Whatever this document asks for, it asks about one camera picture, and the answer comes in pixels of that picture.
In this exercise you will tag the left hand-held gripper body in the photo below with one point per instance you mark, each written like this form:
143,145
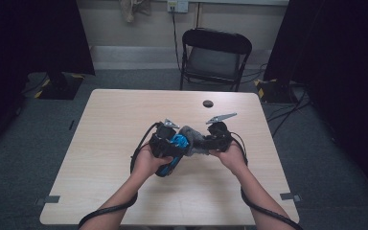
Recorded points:
163,143

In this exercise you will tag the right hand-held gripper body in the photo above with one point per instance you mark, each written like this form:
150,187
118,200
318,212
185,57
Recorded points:
218,137

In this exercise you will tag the blue toy car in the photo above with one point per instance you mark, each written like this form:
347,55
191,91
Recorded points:
180,141

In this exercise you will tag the grey fluffy towel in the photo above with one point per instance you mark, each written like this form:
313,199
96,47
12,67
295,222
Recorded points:
195,137

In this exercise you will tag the person's left hand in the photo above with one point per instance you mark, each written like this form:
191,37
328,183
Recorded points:
145,164

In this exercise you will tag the person's right hand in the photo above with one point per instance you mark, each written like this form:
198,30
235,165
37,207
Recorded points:
234,159

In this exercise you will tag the round black table grommet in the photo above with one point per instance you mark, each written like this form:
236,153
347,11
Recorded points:
208,103

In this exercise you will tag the black stand base yellow tape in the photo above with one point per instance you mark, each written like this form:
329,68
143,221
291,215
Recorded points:
60,87
273,92

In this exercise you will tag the black folding chair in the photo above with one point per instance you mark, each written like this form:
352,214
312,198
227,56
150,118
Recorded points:
215,62

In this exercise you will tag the grey tape strip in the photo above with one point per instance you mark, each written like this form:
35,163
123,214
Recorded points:
289,196
48,200

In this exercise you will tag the small black floor object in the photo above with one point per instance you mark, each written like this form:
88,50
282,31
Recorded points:
72,125

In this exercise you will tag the beige hanging cloth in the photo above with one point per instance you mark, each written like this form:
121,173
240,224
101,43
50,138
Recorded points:
131,8

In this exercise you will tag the black curtain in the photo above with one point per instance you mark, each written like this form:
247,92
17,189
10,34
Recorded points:
28,48
338,64

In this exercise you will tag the grey wall skirting duct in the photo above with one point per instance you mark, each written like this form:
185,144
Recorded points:
134,57

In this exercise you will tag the thin vertical wall conduit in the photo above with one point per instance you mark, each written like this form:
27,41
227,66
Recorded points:
199,14

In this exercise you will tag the white wall socket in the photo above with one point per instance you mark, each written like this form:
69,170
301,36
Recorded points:
178,5

